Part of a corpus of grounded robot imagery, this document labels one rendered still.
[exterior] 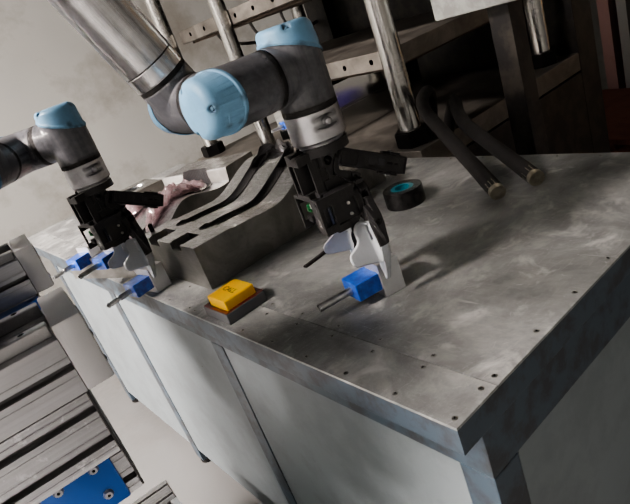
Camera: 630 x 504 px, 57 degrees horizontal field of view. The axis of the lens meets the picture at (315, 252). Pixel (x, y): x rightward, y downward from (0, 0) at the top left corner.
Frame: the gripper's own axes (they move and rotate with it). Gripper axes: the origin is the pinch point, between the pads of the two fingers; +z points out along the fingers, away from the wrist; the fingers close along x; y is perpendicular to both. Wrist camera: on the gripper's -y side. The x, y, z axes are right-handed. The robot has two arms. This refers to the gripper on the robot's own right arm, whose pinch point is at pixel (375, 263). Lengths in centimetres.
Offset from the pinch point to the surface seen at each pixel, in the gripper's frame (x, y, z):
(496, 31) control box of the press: -45, -73, -16
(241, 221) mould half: -35.4, 7.4, -4.0
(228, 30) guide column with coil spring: -134, -39, -38
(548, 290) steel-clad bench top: 20.9, -11.5, 4.6
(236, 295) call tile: -16.5, 17.7, 1.2
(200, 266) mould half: -32.6, 18.6, -0.5
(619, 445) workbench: 21.6, -18.3, 35.2
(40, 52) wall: -273, 11, -60
